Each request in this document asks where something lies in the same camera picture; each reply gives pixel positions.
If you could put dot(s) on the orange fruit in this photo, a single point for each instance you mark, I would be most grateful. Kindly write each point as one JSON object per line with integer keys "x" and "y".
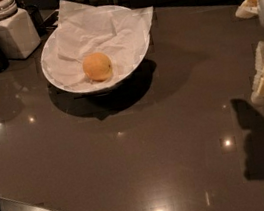
{"x": 97, "y": 66}

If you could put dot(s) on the white oval bowl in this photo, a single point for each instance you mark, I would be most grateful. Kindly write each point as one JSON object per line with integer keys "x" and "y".
{"x": 52, "y": 73}

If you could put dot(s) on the white crumpled paper sheet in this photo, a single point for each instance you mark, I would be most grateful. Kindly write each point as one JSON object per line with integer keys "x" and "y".
{"x": 102, "y": 34}

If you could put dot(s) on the dark container behind jar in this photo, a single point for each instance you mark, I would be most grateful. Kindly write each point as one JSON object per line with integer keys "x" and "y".
{"x": 36, "y": 17}

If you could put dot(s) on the white ceramic jar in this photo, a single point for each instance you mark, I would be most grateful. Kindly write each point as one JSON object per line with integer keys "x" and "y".
{"x": 18, "y": 36}

